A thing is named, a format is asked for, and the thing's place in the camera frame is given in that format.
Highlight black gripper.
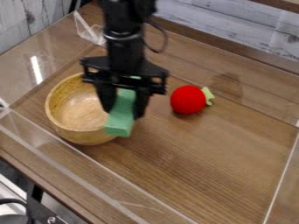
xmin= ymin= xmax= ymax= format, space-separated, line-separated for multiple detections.
xmin=79 ymin=55 xmax=171 ymax=121

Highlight green foam stick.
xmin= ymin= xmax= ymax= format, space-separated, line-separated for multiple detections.
xmin=104 ymin=89 xmax=136 ymax=137

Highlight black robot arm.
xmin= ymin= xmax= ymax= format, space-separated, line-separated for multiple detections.
xmin=79 ymin=0 xmax=168 ymax=119

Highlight brown wooden bowl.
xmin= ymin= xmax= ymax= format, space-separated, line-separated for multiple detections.
xmin=44 ymin=73 xmax=121 ymax=145

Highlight red toy tomato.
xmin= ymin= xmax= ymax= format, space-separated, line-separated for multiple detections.
xmin=171 ymin=85 xmax=215 ymax=115

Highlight clear acrylic corner bracket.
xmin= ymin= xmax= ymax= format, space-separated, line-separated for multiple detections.
xmin=73 ymin=10 xmax=107 ymax=46

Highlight clear acrylic tray wall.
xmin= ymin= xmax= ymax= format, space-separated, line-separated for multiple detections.
xmin=0 ymin=17 xmax=299 ymax=224

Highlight black table leg bracket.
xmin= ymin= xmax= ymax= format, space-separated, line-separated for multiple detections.
xmin=25 ymin=183 xmax=71 ymax=224

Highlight black cable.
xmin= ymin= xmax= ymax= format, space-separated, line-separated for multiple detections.
xmin=0 ymin=198 xmax=33 ymax=224

